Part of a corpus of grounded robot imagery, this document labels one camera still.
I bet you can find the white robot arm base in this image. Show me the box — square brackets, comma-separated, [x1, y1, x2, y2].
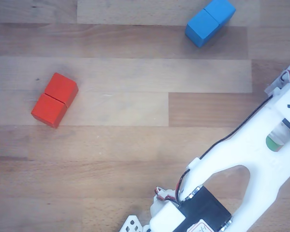
[119, 214, 150, 232]

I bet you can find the long red wooden block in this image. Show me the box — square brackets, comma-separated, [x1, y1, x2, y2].
[30, 72, 79, 129]

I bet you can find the long blue wooden block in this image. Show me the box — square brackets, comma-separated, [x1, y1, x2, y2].
[185, 0, 237, 48]

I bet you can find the base servo wire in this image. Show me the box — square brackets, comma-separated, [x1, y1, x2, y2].
[154, 186, 184, 202]

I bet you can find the upper arm servo wire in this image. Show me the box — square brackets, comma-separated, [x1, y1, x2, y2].
[175, 95, 274, 203]

